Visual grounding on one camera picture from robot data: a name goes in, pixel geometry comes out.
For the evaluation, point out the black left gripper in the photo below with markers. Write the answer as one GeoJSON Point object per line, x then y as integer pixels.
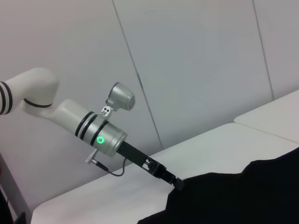
{"type": "Point", "coordinates": [135, 154]}

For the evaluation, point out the black shirt with white print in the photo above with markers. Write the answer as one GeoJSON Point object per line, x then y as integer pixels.
{"type": "Point", "coordinates": [233, 200]}

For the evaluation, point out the silver camera mount bracket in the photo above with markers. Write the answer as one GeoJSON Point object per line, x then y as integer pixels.
{"type": "Point", "coordinates": [106, 111]}

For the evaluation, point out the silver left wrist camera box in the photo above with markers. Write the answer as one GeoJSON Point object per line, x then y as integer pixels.
{"type": "Point", "coordinates": [121, 95]}

